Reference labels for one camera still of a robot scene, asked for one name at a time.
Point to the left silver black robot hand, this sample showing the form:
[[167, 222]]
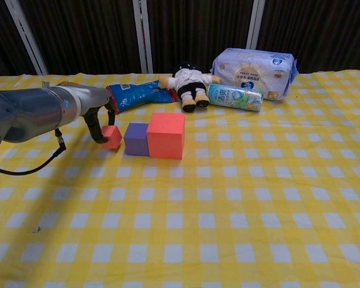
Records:
[[93, 99]]

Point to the small red foam cube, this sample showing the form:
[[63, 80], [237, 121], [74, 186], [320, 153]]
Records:
[[114, 138]]

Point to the purple foam cube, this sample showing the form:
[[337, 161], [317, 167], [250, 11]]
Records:
[[135, 141]]

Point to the large red foam cube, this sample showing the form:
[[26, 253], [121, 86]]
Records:
[[166, 141]]

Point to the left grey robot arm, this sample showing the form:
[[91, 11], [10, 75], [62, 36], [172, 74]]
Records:
[[30, 111]]

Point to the yellow white checkered tablecloth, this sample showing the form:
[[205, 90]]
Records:
[[216, 195]]

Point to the blue snack bag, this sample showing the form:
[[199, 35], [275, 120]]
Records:
[[135, 94]]

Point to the plush doll black white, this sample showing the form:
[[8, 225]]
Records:
[[189, 81]]

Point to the light blue drink can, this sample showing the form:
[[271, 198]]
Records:
[[234, 97]]

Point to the pale blue tissue pack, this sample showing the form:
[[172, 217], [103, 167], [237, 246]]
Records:
[[249, 69]]

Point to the white metal frame post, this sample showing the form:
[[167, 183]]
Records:
[[142, 36], [253, 24], [27, 36]]

